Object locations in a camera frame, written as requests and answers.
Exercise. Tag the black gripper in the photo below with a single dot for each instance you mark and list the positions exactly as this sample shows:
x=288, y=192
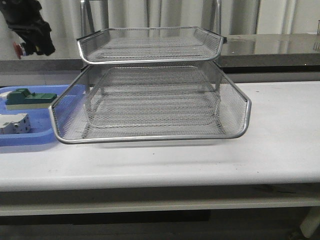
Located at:
x=24, y=18

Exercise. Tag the red push button switch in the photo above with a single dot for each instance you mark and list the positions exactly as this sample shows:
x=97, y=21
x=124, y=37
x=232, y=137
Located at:
x=23, y=49

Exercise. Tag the green electrical module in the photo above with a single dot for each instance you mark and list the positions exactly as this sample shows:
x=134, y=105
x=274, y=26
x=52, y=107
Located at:
x=22, y=98

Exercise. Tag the white circuit breaker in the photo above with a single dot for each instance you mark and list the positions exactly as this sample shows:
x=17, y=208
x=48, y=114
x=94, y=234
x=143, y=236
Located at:
x=14, y=123

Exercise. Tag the blue plastic tray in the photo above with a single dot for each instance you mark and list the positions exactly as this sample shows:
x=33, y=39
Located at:
x=41, y=131

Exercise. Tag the grey stone counter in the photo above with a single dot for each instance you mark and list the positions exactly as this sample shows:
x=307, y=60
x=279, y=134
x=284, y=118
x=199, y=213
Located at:
x=258, y=53

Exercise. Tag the white table leg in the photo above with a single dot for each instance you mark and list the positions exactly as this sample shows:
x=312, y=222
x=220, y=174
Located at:
x=311, y=222

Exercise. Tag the silver metal rack frame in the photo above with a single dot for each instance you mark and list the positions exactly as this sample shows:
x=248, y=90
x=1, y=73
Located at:
x=86, y=15

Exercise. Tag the small wire rack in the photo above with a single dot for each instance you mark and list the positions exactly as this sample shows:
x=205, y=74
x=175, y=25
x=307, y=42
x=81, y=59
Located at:
x=318, y=28

